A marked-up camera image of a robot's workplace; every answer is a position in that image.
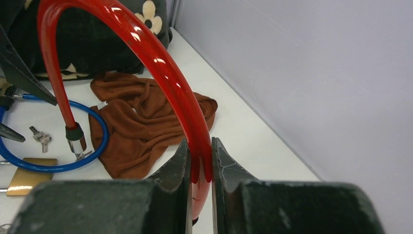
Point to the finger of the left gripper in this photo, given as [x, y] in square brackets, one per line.
[9, 133]
[18, 74]

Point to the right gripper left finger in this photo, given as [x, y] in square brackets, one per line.
[159, 204]

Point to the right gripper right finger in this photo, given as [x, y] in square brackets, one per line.
[243, 204]

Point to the blue lock key bunch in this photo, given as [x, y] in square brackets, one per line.
[41, 137]

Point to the large brass padlock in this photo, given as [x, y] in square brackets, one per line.
[24, 180]

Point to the red cable lock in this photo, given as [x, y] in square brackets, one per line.
[160, 65]

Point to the black floral blanket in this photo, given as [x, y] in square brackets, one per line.
[85, 44]

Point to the brown cloth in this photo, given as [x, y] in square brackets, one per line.
[141, 123]

